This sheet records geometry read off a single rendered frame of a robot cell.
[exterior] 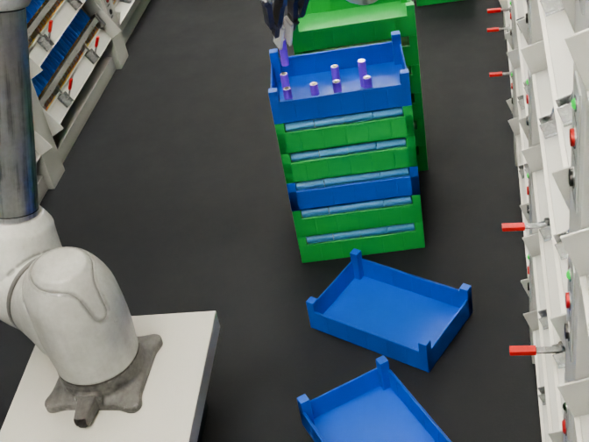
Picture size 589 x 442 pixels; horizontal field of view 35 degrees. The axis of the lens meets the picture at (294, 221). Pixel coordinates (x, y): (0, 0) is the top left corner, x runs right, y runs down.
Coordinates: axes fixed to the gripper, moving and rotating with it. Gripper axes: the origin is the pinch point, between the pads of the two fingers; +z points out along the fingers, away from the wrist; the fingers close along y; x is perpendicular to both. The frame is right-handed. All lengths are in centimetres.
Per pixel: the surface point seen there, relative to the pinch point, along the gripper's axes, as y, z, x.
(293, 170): 9.7, 18.6, 22.3
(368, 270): 2, 35, 46
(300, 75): -3.4, 13.1, 3.4
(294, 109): 7.2, 3.7, 17.0
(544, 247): 4, -32, 81
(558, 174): 30, -84, 90
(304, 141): 6.5, 11.3, 20.9
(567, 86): 14, -73, 77
